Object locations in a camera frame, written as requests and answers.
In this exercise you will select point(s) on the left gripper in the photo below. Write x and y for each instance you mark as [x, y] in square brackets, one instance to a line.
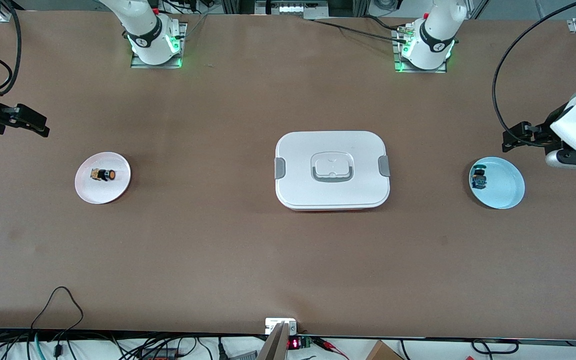
[541, 133]

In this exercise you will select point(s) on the orange push-button switch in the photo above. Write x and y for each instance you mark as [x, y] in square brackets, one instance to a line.
[104, 175]

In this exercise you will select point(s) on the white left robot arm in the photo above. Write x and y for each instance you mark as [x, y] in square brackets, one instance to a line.
[435, 35]

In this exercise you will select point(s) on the white lunch box grey clips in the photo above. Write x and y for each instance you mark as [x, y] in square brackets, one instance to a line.
[333, 150]

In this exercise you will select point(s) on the brown cardboard box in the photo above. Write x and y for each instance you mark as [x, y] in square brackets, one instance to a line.
[382, 352]

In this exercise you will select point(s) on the light blue round plate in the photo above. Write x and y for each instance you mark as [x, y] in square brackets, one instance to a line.
[505, 187]

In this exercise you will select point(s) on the small green black part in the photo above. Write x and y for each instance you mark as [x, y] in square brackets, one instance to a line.
[479, 179]

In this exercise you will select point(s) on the pink round plate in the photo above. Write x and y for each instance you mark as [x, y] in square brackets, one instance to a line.
[103, 192]

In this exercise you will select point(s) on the white power strip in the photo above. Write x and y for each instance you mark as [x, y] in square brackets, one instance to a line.
[298, 8]

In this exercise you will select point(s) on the red test leads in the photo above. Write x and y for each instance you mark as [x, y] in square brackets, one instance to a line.
[330, 346]

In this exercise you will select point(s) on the white mounting plate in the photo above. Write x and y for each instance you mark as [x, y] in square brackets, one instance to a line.
[270, 325]

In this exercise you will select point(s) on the red LED display board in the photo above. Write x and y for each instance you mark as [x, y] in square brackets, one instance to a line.
[295, 343]

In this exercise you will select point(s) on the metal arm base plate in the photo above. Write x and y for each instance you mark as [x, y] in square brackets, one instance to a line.
[138, 64]
[403, 69]

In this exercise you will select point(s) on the aluminium profile camera post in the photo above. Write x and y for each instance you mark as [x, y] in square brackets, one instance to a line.
[274, 347]

